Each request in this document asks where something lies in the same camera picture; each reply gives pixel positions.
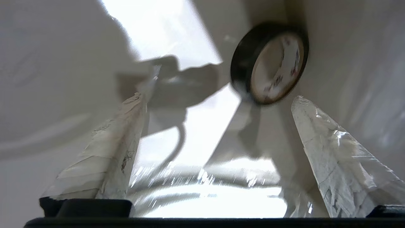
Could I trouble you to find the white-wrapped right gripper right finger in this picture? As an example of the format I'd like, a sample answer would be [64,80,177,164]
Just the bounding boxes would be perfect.
[291,96,405,218]

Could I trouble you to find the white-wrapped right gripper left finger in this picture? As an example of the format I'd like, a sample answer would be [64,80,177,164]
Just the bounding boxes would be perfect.
[40,92,150,217]

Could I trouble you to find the black tape roll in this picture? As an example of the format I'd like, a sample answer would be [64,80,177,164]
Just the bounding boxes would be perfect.
[230,22,310,105]

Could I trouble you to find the white slippers in clear bag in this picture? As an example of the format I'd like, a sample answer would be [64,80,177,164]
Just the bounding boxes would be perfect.
[128,158,329,219]

